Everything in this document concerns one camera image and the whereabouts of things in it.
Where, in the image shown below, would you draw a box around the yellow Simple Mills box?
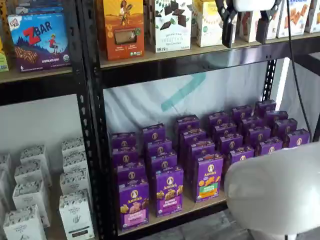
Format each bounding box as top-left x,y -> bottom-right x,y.
192,0 -> 238,48

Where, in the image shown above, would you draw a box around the purple Annie's box pink patch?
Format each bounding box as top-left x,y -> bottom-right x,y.
118,180 -> 150,231

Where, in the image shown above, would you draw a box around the purple Zbar snack box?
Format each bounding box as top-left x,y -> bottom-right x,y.
7,11 -> 72,73

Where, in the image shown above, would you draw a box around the green and yellow box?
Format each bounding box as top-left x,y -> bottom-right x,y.
0,37 -> 10,73

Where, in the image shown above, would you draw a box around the blue snack box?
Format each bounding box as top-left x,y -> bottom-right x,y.
14,0 -> 65,16

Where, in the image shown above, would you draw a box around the white crackers box red title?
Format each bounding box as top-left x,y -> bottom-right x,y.
236,0 -> 278,43

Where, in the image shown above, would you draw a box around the white backdrop cloth teal stripe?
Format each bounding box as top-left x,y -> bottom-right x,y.
103,57 -> 314,151

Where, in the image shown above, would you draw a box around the purple Annie's box green patch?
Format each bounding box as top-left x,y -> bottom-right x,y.
194,153 -> 225,204

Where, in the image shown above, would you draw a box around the black metal rack, white boxes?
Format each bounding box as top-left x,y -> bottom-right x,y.
0,0 -> 101,240

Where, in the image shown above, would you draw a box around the white crackers box blue title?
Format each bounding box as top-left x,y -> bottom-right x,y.
276,0 -> 312,39

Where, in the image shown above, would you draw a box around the purple Annie's bunny grahams box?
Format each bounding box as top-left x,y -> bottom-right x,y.
154,165 -> 185,218

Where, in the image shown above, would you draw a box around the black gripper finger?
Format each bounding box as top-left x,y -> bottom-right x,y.
255,0 -> 283,45
215,0 -> 239,49

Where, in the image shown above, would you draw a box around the white box with brown print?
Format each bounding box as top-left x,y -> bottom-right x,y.
304,0 -> 320,34

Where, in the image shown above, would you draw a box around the thin black cable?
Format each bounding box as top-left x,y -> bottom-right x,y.
286,0 -> 314,142

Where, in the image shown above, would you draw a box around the white patterned pantry box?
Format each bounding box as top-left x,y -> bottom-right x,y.
61,136 -> 85,156
0,169 -> 11,212
59,169 -> 89,195
2,204 -> 48,240
12,179 -> 52,228
0,152 -> 13,176
19,144 -> 51,166
13,159 -> 53,188
62,150 -> 89,174
58,189 -> 96,240

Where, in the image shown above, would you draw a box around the black metal rack, purple boxes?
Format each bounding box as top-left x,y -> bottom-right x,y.
76,0 -> 320,240

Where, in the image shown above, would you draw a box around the orange snack box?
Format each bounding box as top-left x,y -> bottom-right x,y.
102,0 -> 146,61

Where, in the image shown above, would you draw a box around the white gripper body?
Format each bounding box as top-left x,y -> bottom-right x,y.
233,0 -> 276,12

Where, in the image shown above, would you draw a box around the white mint chocolate box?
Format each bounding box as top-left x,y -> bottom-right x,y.
154,0 -> 193,54

